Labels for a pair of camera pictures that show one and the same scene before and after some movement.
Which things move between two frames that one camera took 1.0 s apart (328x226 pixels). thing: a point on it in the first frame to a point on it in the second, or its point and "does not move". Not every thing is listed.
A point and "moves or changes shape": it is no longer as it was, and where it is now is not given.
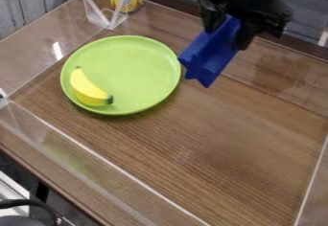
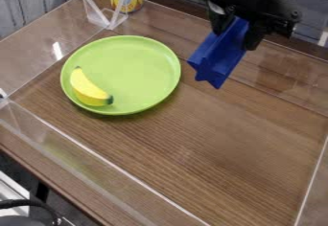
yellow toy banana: [88, 92] does not move
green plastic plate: [131, 68] does not move
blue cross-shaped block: [206, 54] moves or changes shape
